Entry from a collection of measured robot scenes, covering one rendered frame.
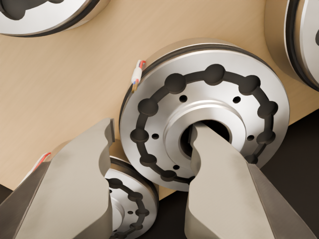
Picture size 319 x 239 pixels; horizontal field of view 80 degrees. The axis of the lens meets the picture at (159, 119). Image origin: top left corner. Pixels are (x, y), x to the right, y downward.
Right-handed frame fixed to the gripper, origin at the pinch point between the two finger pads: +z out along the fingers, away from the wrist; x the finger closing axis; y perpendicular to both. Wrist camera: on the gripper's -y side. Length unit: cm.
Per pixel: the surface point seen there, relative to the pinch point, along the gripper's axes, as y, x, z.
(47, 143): 3.5, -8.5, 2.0
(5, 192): 9.1, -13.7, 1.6
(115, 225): 8.8, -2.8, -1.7
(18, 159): 5.2, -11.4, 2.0
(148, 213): 8.0, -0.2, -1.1
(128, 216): 8.3, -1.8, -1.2
